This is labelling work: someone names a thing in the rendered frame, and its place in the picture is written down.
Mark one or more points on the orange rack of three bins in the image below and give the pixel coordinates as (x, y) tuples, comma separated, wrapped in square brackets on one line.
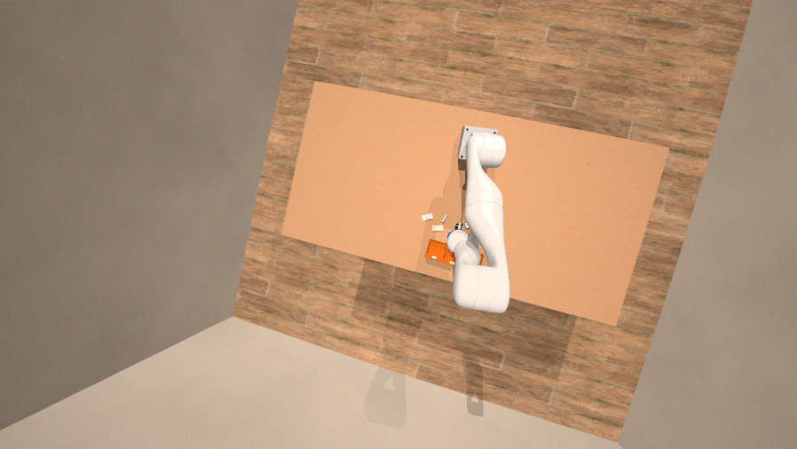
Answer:
[(440, 252)]

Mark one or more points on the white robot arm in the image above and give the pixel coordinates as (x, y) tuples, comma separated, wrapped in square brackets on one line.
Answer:
[(476, 286)]

